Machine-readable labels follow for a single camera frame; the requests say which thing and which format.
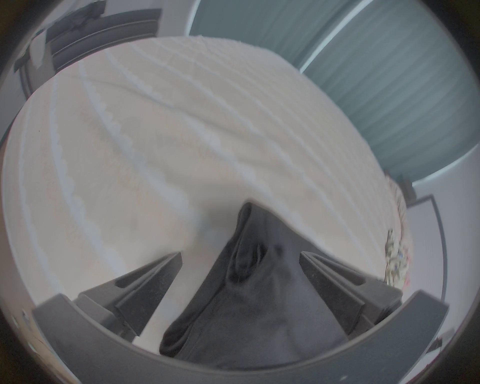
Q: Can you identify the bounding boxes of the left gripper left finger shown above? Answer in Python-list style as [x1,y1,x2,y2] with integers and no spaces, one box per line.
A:
[77,252,184,337]

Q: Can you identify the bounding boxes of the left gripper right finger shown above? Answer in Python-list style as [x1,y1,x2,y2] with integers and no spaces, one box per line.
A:
[299,250,403,335]

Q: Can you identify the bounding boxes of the black T-shirt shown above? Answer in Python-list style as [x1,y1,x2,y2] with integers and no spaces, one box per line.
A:
[159,202,349,370]

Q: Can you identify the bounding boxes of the bed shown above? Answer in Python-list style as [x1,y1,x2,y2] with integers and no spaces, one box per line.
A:
[2,35,449,361]

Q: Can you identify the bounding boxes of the white printed pyjama top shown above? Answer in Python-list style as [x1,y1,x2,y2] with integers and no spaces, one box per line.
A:
[384,229,411,289]

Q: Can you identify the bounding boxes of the blue-green curtain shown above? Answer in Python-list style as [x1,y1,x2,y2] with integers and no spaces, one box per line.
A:
[302,0,480,182]
[187,0,366,68]

